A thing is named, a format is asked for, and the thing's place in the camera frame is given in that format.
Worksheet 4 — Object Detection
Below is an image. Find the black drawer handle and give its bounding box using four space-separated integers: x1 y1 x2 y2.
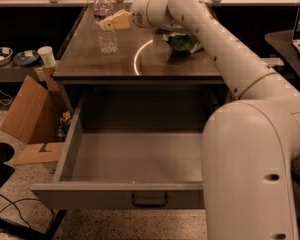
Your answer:
130 193 169 208

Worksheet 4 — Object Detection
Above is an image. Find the green chip bag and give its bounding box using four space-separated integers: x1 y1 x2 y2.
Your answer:
163 32 202 54

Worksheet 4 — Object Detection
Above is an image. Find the dark round side table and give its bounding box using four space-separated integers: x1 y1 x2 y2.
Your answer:
265 30 300 79

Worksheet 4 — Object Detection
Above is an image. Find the open grey top drawer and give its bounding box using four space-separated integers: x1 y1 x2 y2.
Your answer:
31 94 214 210

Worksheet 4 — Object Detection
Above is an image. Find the white paper cup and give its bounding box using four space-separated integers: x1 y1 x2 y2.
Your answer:
38 46 56 67

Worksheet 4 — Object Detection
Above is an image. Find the clear plastic water bottle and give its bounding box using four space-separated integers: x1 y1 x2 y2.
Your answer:
93 0 118 54

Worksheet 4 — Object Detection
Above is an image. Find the grey drawer cabinet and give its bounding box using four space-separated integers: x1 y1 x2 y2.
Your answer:
54 8 230 117

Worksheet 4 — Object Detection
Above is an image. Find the dark blue bowl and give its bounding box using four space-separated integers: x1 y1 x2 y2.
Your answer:
13 50 39 67

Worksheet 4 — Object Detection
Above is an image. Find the low grey side shelf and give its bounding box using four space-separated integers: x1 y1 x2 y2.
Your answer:
0 60 61 84

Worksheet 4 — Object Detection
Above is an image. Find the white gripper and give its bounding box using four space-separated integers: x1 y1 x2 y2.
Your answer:
99 0 151 31

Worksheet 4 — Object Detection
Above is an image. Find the brown cardboard box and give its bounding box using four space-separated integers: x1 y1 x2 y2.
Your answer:
1 68 68 165

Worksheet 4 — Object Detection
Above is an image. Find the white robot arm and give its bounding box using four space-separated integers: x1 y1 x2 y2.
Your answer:
101 0 300 240

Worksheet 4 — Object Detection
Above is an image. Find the black floor cable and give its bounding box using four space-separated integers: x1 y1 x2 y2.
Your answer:
0 192 56 233

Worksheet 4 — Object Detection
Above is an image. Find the blue patterned bowl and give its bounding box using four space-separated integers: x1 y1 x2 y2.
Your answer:
0 47 13 66

